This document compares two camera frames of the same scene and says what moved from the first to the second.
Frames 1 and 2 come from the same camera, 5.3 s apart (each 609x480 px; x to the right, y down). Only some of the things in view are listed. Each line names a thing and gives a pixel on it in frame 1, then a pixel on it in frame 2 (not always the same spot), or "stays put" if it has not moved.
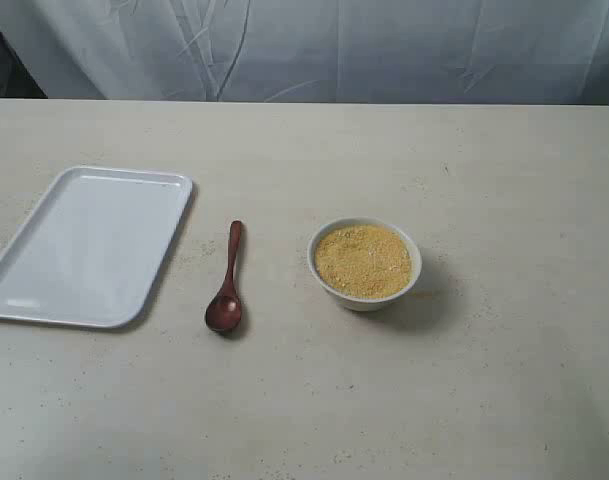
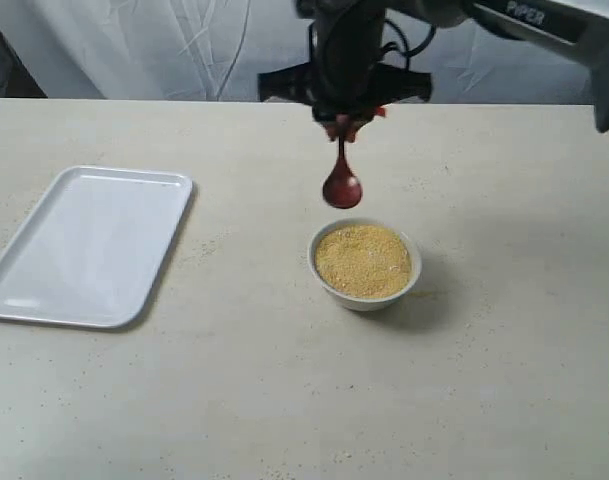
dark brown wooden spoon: [224, 311] → [342, 188]
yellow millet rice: [363, 260] stays put
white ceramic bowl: [364, 263] stays put
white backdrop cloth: [390, 52] stays put
